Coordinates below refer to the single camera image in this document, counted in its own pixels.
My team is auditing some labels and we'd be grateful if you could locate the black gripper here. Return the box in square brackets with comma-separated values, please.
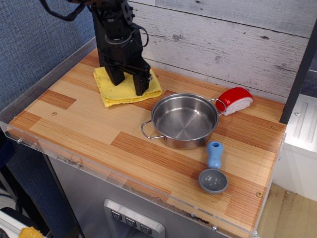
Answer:
[99, 23, 153, 97]

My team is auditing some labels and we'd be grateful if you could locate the yellow cloth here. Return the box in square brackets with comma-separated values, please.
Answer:
[93, 67, 162, 108]

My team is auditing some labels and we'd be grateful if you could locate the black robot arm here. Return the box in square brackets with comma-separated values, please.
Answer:
[41, 0, 152, 96]

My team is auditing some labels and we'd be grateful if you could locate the stainless steel pot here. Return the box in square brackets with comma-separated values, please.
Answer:
[141, 93, 227, 150]

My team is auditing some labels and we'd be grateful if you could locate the clear acrylic front guard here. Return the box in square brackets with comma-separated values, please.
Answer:
[0, 104, 286, 238]

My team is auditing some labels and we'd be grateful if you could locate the red and white sushi toy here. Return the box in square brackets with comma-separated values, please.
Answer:
[215, 87, 254, 116]

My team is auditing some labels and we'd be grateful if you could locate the stainless steel cabinet front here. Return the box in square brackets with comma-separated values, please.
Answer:
[49, 157, 223, 238]

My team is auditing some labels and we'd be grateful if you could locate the blue and grey scoop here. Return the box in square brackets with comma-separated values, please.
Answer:
[199, 141, 228, 194]

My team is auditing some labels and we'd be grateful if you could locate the silver dispenser button panel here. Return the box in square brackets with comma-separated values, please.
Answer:
[104, 199, 165, 238]

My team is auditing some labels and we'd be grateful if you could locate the yellow object bottom left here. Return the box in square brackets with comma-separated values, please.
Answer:
[18, 227, 44, 238]

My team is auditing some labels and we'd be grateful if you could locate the white appliance at right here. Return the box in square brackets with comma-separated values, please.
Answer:
[272, 94, 317, 201]

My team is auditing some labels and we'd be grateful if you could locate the grey left side rail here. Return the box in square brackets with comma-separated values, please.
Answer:
[0, 37, 97, 123]

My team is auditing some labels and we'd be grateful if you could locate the dark right vertical post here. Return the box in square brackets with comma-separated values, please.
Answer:
[279, 22, 317, 124]

